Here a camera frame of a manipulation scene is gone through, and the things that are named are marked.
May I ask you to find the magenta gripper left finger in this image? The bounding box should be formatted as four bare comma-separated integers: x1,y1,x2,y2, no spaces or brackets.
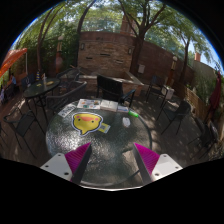
41,143,92,185

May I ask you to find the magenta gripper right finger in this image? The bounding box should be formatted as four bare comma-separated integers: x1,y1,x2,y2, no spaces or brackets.
133,143,182,185

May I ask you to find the white computer mouse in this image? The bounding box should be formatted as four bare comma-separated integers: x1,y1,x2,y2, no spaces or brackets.
122,117,131,128

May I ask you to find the yellow chick mouse pad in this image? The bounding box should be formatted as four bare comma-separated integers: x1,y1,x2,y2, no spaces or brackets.
72,112,103,136

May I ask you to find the small yellow green card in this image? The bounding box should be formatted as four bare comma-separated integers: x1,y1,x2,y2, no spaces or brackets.
99,123,110,133

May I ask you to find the green marker tube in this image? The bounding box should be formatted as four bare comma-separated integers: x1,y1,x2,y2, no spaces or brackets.
128,110,138,117

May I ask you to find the black white printed sheet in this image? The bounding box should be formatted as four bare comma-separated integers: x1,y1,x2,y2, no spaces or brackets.
58,104,76,118

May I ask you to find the colourful picture booklet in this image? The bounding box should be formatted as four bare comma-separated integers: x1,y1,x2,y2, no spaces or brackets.
77,99,100,109

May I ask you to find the small blue white card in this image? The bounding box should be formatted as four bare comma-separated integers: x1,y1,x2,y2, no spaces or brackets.
117,105,129,113

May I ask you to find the black metal chair left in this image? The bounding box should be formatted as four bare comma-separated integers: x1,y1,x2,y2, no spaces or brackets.
3,107,44,158

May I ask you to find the white open book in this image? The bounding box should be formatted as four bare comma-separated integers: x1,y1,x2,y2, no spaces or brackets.
100,100,118,112

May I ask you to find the black wicker chair left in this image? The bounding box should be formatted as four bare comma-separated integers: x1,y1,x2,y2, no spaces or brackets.
46,81,87,113

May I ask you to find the black chair far right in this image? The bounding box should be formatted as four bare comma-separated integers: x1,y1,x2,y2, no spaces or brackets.
146,75,166,99

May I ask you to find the black chair behind table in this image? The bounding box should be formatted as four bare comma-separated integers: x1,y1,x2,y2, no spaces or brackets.
96,75,135,105

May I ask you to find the folded red umbrella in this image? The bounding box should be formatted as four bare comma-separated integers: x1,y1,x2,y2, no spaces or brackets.
204,71,222,123

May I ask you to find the orange patio umbrella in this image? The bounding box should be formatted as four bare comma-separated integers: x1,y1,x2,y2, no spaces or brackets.
0,48,27,78

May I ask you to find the stone brick fountain wall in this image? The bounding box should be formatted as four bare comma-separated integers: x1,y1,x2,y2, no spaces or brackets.
78,31,136,76

